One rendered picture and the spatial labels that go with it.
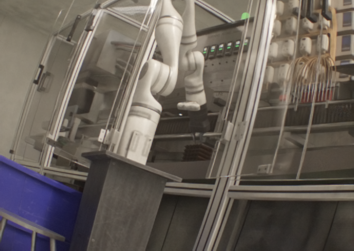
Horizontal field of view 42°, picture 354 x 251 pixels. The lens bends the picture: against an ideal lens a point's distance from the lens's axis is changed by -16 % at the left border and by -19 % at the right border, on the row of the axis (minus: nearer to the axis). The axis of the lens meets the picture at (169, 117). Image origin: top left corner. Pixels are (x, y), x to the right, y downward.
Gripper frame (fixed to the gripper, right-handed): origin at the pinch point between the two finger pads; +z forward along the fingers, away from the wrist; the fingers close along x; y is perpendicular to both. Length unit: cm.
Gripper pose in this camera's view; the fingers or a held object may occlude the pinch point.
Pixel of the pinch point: (199, 147)
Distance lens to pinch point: 216.0
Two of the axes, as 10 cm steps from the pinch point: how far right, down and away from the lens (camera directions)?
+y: 5.0, -3.9, 7.7
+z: 1.4, 9.2, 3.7
